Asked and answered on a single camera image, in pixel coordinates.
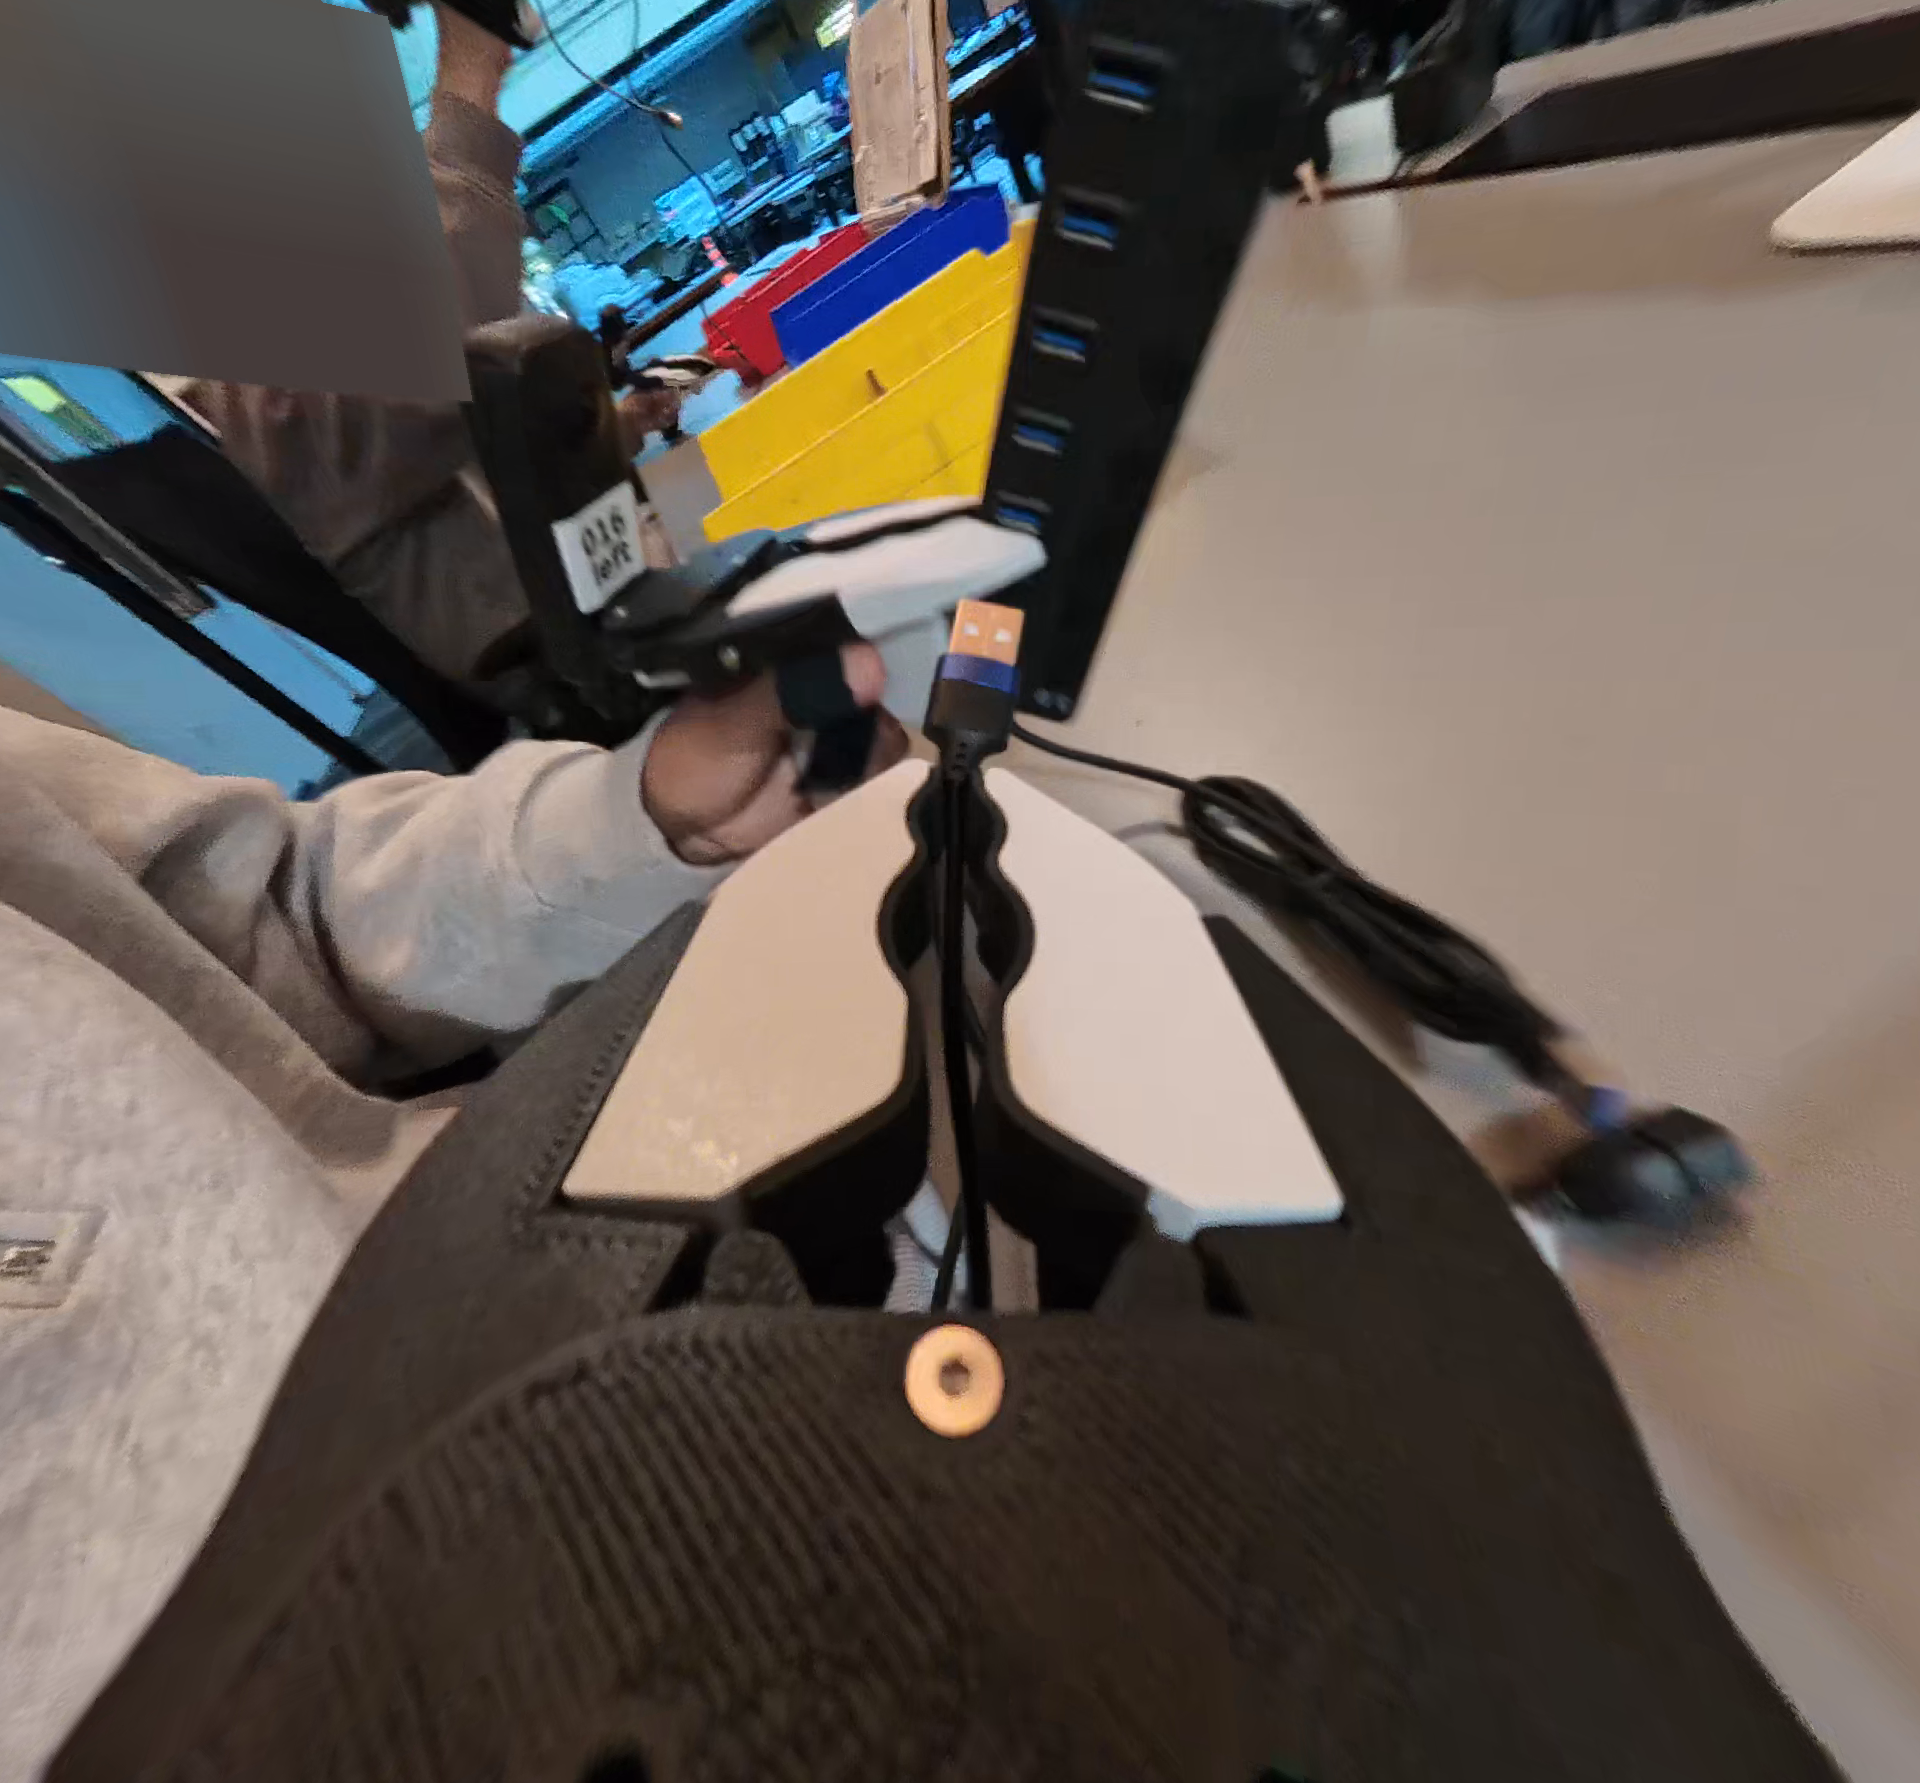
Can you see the red storage bin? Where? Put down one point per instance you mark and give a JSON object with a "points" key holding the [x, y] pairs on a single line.
{"points": [[757, 312]]}

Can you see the person's grey sweatshirt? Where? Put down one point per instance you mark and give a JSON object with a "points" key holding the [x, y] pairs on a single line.
{"points": [[150, 1361]]}

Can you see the black USB hub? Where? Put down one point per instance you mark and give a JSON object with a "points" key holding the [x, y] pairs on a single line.
{"points": [[1186, 312]]}

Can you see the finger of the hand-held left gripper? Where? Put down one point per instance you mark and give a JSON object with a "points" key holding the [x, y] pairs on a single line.
{"points": [[916, 519], [902, 575]]}

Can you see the white flat board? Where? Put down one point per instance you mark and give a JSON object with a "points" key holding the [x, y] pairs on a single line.
{"points": [[1860, 201]]}

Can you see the person's left hand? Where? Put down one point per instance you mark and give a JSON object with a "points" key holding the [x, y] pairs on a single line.
{"points": [[720, 777]]}

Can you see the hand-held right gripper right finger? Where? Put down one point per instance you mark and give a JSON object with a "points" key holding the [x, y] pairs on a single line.
{"points": [[1170, 1047]]}

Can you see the blue storage bin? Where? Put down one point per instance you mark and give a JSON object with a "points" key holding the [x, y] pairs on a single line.
{"points": [[902, 258]]}

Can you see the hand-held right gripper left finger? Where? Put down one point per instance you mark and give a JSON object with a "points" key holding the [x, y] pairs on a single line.
{"points": [[751, 1047]]}

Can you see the yellow storage bin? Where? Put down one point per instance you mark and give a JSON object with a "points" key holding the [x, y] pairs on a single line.
{"points": [[871, 416]]}

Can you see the cardboard strip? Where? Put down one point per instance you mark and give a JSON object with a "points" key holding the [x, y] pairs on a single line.
{"points": [[899, 43]]}

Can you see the person's left forearm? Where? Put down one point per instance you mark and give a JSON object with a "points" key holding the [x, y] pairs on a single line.
{"points": [[376, 883]]}

